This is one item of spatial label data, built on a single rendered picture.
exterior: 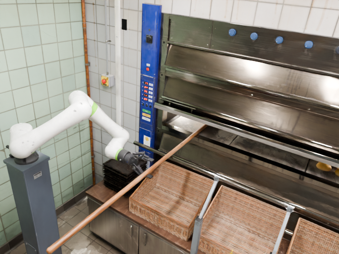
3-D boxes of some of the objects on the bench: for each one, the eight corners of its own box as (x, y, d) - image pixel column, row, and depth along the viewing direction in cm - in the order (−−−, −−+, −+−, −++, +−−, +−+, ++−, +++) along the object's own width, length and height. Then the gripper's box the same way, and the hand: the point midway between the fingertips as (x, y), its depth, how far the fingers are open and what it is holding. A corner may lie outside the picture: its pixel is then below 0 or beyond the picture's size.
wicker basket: (159, 182, 275) (160, 157, 263) (212, 205, 251) (217, 180, 239) (127, 211, 237) (127, 185, 225) (187, 243, 213) (190, 215, 201)
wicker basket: (216, 208, 248) (221, 183, 236) (282, 238, 224) (291, 212, 211) (190, 246, 211) (194, 219, 198) (266, 287, 186) (277, 259, 174)
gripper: (131, 140, 197) (156, 150, 187) (130, 170, 208) (155, 181, 199) (124, 144, 191) (150, 155, 181) (124, 175, 203) (148, 186, 193)
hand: (151, 168), depth 191 cm, fingers open, 13 cm apart
